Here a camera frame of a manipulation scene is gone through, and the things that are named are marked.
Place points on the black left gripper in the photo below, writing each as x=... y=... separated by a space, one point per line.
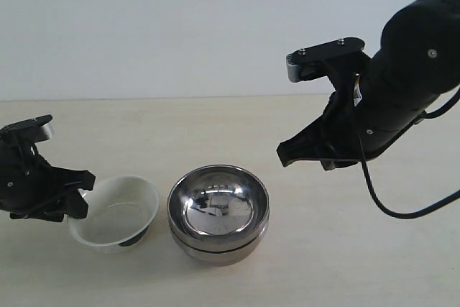
x=28 y=182

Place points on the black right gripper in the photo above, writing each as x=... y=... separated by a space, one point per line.
x=389 y=102

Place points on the white ceramic bowl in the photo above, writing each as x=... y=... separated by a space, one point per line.
x=121 y=211

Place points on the ribbed stainless steel bowl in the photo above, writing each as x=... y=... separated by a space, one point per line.
x=218 y=203

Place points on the plain stainless steel bowl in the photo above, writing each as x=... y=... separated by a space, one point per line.
x=220 y=255

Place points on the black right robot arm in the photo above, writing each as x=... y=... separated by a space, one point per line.
x=421 y=42

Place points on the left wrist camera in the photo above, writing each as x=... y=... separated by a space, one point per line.
x=37 y=129

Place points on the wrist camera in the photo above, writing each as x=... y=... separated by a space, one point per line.
x=37 y=129
x=338 y=60

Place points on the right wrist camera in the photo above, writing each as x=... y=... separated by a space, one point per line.
x=338 y=60

